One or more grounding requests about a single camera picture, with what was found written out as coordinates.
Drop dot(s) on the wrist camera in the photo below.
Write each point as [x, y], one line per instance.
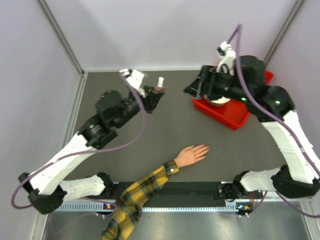
[227, 57]
[135, 79]

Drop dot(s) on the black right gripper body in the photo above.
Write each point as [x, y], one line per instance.
[217, 83]

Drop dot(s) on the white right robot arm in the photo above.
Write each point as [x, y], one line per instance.
[273, 107]

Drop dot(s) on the red plastic bin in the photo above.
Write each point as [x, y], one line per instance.
[234, 114]

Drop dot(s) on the mannequin hand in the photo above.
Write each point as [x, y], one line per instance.
[191, 155]

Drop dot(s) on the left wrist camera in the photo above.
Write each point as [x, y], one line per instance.
[135, 79]

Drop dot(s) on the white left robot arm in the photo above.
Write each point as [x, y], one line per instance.
[47, 187]

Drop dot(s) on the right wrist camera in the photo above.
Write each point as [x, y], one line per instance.
[227, 57]

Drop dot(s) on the white tape roll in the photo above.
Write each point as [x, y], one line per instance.
[218, 102]

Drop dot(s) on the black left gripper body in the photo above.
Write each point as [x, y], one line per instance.
[147, 91]

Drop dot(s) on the yellow plaid sleeve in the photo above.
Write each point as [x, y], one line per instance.
[132, 200]

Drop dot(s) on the pink nail polish bottle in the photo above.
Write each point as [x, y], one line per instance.
[159, 89]

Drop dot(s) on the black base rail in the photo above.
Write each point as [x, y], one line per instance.
[188, 194]

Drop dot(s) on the white nail polish cap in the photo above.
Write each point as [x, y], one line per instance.
[160, 82]

